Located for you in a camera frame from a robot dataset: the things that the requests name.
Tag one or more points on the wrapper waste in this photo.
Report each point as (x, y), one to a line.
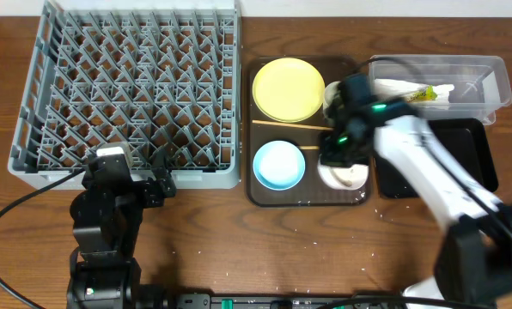
(412, 92)

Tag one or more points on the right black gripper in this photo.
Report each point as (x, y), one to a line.
(330, 154)

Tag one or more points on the dark brown serving tray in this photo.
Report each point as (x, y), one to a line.
(311, 190)

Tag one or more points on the yellow plate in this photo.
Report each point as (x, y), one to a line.
(288, 90)

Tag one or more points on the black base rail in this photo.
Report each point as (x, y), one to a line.
(379, 301)

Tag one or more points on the black waste tray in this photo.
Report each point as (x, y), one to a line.
(464, 139)

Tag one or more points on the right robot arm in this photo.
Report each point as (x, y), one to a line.
(474, 265)

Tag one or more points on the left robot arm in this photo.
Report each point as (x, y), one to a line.
(107, 216)

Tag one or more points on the clear plastic waste bin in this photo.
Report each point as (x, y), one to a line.
(481, 83)

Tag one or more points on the upper wooden chopstick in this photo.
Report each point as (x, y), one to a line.
(298, 126)

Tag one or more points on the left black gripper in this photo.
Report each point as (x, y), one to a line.
(154, 189)

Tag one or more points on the white paper cup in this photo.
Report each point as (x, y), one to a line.
(330, 91)

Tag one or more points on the light blue bowl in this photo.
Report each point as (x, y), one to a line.
(279, 165)

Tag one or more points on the grey plastic dish rack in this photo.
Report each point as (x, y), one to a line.
(162, 77)

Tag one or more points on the white pink-rimmed bowl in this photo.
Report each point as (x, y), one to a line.
(344, 178)

